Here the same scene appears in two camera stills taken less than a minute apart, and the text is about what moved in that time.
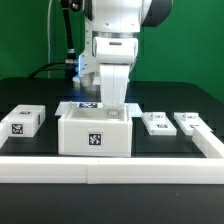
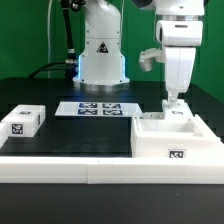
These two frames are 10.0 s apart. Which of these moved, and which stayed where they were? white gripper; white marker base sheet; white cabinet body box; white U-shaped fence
Moved: white cabinet body box; white gripper
Stayed: white marker base sheet; white U-shaped fence
